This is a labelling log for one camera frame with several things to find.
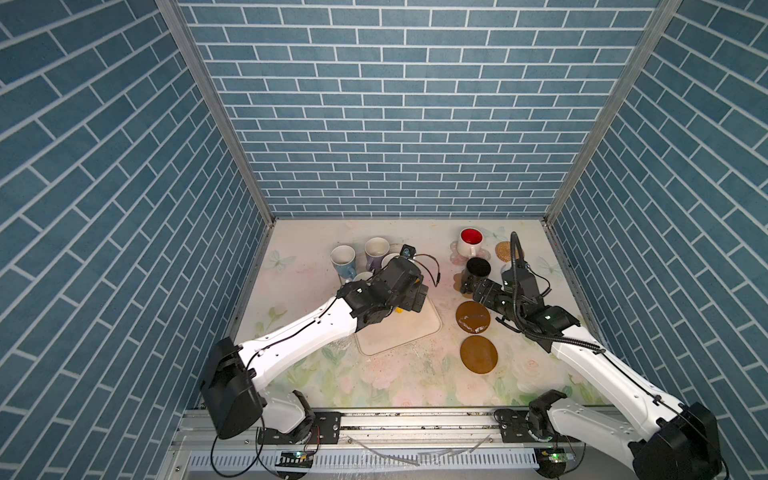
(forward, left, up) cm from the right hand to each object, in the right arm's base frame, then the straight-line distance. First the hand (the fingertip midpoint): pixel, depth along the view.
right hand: (485, 289), depth 82 cm
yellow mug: (-13, +23, +9) cm, 28 cm away
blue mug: (+14, +44, -8) cm, 47 cm away
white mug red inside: (+27, 0, -10) cm, 29 cm away
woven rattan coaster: (+29, -14, -17) cm, 37 cm away
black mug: (+11, 0, -6) cm, 12 cm away
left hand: (-3, +19, +5) cm, 20 cm away
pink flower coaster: (+23, +5, -15) cm, 28 cm away
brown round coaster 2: (-12, 0, -15) cm, 20 cm away
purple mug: (+21, +34, -10) cm, 41 cm away
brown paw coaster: (+13, +5, -15) cm, 20 cm away
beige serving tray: (-7, +25, -15) cm, 30 cm away
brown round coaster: (-1, +1, -15) cm, 15 cm away
